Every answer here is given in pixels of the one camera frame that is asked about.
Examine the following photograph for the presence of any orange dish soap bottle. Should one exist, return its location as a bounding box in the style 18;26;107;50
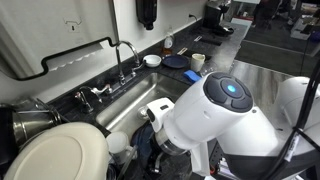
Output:
162;27;175;56

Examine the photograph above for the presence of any stainless steel sink basin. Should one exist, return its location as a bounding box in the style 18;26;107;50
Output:
95;72;192;143

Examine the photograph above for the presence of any cream mug with handle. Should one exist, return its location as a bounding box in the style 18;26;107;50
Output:
190;52;207;73

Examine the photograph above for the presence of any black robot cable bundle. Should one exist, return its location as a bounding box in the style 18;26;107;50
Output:
263;58;320;180

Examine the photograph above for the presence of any steel paper towel dispenser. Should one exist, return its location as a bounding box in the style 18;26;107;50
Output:
0;0;120;82

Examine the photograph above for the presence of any small chrome side tap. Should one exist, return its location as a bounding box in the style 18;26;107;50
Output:
74;85;95;114

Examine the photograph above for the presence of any large dark blue plate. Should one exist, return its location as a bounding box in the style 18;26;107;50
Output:
161;54;190;70

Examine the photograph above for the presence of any black wall soap dispenser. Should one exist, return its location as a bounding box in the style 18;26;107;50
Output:
134;0;159;31

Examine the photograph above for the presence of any white ceramic bowl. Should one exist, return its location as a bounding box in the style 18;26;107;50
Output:
142;54;163;69

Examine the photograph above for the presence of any small white cup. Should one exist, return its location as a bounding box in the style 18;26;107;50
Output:
105;130;135;165

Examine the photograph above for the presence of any dark blue plate brown rim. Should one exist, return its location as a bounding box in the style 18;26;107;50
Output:
130;121;158;168

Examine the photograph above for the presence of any blue sponge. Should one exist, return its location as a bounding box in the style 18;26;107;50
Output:
182;69;203;84

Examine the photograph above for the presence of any black coffee machine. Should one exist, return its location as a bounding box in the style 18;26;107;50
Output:
202;0;235;37

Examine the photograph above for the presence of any white label strip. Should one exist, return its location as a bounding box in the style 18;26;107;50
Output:
176;46;189;56

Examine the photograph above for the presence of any clear glass bowl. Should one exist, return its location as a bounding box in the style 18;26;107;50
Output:
200;61;218;77

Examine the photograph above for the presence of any chrome gooseneck faucet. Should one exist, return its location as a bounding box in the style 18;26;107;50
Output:
90;40;147;101

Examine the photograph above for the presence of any cream dinner plate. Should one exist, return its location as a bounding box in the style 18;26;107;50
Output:
2;121;111;180

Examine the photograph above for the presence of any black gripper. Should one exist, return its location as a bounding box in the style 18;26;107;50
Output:
147;141;175;175

